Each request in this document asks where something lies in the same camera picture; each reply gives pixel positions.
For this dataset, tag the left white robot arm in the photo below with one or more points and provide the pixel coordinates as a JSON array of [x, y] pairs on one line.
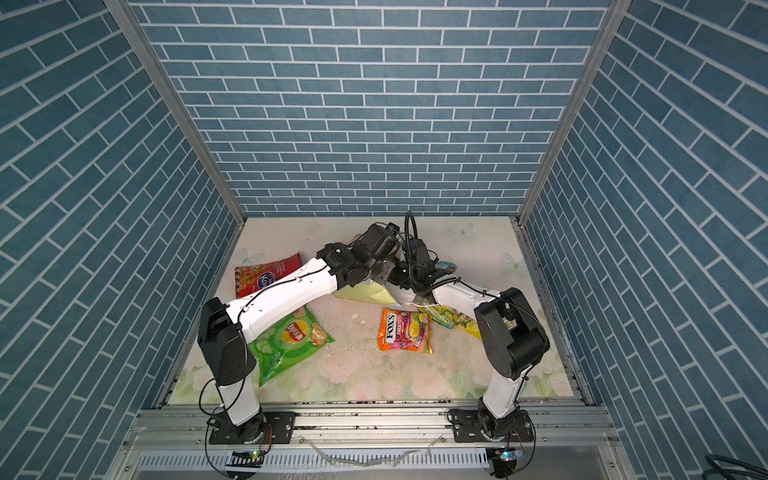
[[227, 329]]

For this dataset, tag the green Fox's Spring Tea candy bag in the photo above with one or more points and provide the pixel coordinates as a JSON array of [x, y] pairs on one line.
[[444, 316]]

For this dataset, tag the floral paper gift bag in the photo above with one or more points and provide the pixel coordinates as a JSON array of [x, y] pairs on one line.
[[367, 292]]

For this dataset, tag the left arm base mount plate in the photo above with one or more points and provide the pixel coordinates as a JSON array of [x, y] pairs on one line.
[[265, 428]]

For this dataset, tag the green snack packet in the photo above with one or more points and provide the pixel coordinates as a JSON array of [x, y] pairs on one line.
[[287, 343]]

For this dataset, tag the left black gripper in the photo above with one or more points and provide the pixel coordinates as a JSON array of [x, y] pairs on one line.
[[388, 267]]

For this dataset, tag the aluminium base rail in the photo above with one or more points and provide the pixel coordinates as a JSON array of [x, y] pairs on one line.
[[557, 439]]

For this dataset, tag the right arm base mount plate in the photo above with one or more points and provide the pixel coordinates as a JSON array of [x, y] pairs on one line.
[[474, 426]]

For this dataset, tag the floral table mat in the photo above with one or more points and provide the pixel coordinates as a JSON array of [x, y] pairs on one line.
[[352, 368]]

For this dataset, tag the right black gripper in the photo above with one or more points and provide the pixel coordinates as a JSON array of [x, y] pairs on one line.
[[393, 276]]

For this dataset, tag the yellow-green snack packet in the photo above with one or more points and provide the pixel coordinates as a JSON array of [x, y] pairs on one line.
[[468, 325]]

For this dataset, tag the orange Fox's fruit candy bag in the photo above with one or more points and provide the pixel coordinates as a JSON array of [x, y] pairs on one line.
[[404, 330]]

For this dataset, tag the teal Fox's candy bag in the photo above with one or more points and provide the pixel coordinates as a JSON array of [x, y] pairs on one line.
[[446, 265]]

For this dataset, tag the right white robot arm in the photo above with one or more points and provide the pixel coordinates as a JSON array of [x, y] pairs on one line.
[[513, 338]]

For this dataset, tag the red snack packet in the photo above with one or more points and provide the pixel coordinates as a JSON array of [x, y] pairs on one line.
[[252, 278]]

